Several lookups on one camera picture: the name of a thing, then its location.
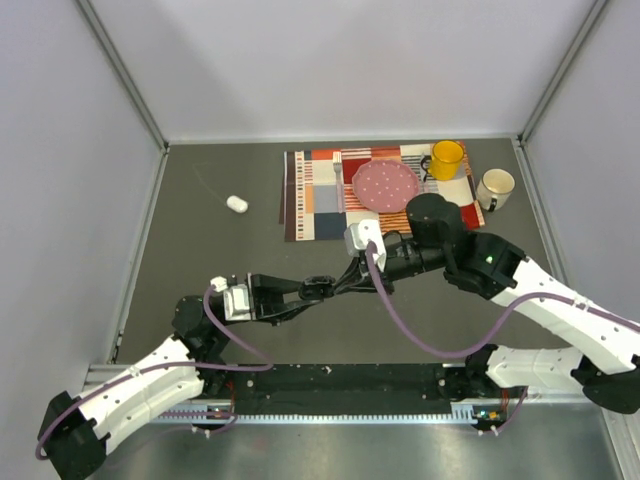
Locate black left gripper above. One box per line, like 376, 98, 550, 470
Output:
227, 272, 323, 325

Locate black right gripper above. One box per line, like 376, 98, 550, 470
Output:
333, 239, 448, 297

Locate white earbud case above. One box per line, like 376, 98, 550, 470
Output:
226, 195, 249, 214

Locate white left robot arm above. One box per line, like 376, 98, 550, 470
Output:
35, 274, 334, 479

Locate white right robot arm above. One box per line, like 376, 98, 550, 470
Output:
335, 194, 639, 414

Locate pink polka dot plate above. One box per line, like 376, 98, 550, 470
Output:
352, 160, 422, 213

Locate pink fork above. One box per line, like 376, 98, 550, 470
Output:
332, 151, 345, 213

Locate yellow mug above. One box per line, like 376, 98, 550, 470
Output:
426, 140, 464, 181

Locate white enamel mug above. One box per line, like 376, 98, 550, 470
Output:
476, 168, 516, 212

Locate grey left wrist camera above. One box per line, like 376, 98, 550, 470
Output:
210, 276, 253, 322

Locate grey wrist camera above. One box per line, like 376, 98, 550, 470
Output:
210, 276, 253, 322
344, 219, 387, 272

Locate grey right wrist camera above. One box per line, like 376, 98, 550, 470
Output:
344, 219, 387, 272

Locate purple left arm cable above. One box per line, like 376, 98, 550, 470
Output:
34, 284, 276, 461

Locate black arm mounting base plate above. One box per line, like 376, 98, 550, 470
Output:
233, 364, 457, 414

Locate slotted grey cable duct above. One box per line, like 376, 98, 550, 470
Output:
153, 404, 506, 428

